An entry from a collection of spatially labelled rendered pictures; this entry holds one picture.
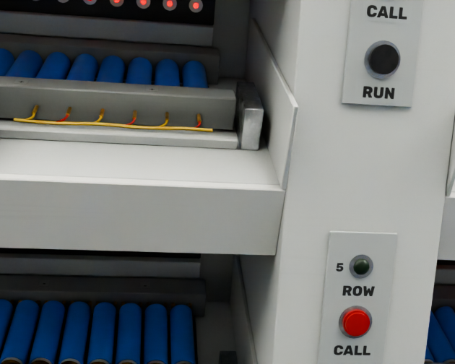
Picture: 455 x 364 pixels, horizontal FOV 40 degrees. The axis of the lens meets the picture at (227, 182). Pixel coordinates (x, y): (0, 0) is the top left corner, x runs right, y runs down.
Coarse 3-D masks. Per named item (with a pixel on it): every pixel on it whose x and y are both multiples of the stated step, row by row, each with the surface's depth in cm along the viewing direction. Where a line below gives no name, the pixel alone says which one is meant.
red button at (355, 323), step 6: (348, 312) 36; (354, 312) 36; (360, 312) 36; (348, 318) 36; (354, 318) 36; (360, 318) 36; (366, 318) 36; (342, 324) 37; (348, 324) 36; (354, 324) 36; (360, 324) 36; (366, 324) 36; (348, 330) 36; (354, 330) 36; (360, 330) 36; (366, 330) 37; (354, 336) 37
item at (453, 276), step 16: (448, 272) 56; (448, 288) 56; (432, 304) 54; (448, 304) 55; (432, 320) 52; (448, 320) 53; (432, 336) 51; (448, 336) 52; (432, 352) 50; (448, 352) 49
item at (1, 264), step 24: (0, 264) 51; (24, 264) 52; (48, 264) 52; (72, 264) 52; (96, 264) 52; (120, 264) 52; (144, 264) 53; (168, 264) 53; (192, 264) 53; (240, 288) 49; (216, 312) 54; (240, 312) 48; (216, 336) 51; (240, 336) 48; (216, 360) 49; (240, 360) 47
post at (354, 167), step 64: (256, 0) 49; (320, 0) 33; (448, 0) 34; (320, 64) 34; (448, 64) 35; (320, 128) 35; (384, 128) 35; (448, 128) 35; (320, 192) 35; (384, 192) 36; (256, 256) 44; (320, 256) 36; (256, 320) 43; (320, 320) 37
